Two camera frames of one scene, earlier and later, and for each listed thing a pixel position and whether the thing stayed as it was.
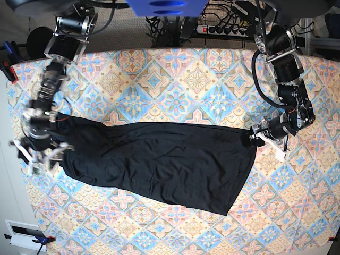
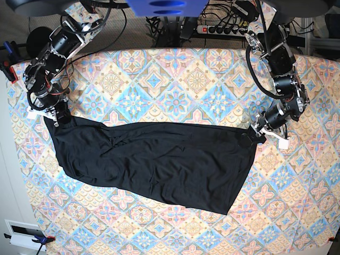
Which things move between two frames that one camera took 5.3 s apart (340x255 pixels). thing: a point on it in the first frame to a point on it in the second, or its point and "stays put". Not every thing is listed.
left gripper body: [39, 159] to [51, 103]
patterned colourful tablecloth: [290, 205] stays put
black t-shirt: [204, 166] stays put
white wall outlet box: [23, 234] stays put
